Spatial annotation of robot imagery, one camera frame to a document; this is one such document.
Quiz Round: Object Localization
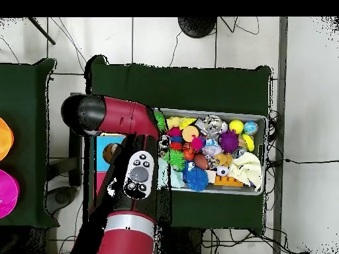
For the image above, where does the green spiky rubber ball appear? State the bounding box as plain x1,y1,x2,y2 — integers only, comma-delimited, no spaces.
154,110,167,132
166,148,186,171

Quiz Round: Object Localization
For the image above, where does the wooden box with three holes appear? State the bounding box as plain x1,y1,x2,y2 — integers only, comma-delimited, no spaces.
93,133,128,208

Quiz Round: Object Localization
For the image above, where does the shallow metal mesh bin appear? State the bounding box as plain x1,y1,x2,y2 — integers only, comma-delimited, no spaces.
154,106,267,196

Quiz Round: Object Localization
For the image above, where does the blue spiky toy with eyes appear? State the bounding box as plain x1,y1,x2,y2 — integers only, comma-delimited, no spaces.
182,161,210,192

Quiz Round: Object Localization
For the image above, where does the purple spiky rubber ball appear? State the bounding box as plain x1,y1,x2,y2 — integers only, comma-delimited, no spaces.
218,129,240,154

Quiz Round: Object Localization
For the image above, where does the dark green table cloth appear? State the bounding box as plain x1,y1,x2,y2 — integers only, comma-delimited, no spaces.
84,56,271,235
0,58,60,230

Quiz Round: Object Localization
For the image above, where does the yellow foam ball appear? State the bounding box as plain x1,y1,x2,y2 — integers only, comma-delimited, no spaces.
228,119,244,134

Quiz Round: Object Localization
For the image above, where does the cream waffle cloth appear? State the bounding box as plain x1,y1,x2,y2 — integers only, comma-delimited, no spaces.
228,151,263,192

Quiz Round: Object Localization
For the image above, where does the light blue patterned ball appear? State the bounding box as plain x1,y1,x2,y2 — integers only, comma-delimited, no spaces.
243,120,260,136

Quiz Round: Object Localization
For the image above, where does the black round stand base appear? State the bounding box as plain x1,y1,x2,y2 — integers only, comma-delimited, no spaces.
177,17,218,39

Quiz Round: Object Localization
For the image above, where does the orange plastic dish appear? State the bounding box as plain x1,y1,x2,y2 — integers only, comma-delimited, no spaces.
0,117,15,161

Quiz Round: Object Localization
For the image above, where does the black slanted rod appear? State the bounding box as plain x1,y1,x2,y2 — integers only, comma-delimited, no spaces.
27,17,56,46

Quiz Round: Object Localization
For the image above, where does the pink plastic bowl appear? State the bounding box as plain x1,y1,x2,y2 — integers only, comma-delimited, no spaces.
0,169,21,219

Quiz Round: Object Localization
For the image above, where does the black cable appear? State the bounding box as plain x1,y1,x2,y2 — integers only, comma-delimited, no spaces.
266,157,339,166

